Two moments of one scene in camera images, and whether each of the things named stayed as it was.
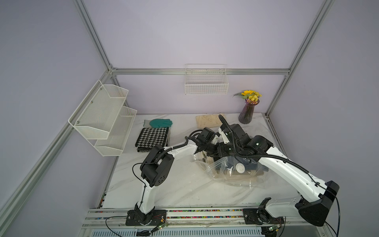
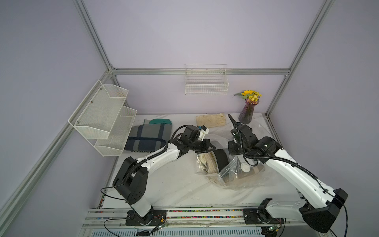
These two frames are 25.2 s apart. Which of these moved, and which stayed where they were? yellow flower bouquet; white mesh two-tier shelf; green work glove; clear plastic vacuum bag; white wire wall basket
Moved: clear plastic vacuum bag
Stayed: green work glove; white mesh two-tier shelf; yellow flower bouquet; white wire wall basket
